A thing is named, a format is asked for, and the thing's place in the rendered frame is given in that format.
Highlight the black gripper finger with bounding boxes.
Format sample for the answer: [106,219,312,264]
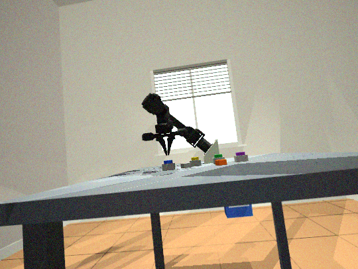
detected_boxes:
[156,138,167,156]
[167,137,176,155]

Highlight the blue button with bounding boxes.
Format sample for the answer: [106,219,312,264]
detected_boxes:
[162,160,176,171]

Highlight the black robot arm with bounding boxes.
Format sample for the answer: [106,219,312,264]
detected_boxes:
[141,93,213,154]

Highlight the yellow button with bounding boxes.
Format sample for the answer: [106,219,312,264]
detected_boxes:
[190,157,201,167]

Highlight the green button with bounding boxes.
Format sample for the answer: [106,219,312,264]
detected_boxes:
[213,154,225,164]

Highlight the orange block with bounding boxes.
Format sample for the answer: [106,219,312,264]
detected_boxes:
[215,160,227,166]

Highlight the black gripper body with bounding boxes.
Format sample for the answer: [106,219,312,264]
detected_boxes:
[142,117,188,141]

